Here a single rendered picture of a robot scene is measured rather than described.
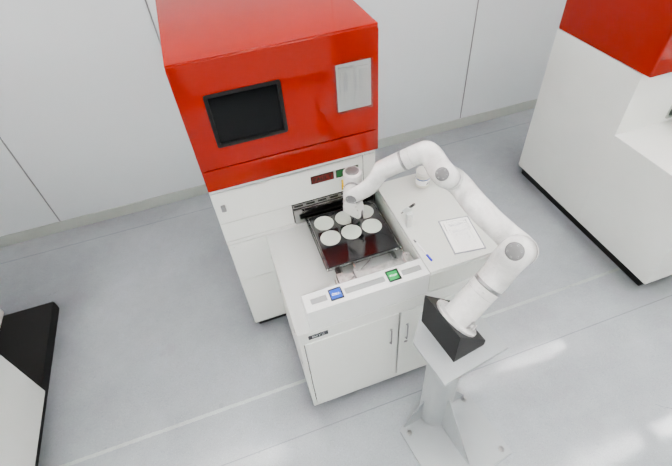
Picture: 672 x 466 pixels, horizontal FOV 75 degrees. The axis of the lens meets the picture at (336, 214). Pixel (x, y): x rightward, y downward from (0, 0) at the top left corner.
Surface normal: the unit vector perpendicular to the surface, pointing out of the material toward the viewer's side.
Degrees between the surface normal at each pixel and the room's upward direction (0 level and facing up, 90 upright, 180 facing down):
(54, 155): 90
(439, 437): 0
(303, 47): 90
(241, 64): 90
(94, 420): 0
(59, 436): 0
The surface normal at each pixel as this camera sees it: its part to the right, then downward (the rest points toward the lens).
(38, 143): 0.32, 0.65
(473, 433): -0.07, -0.71
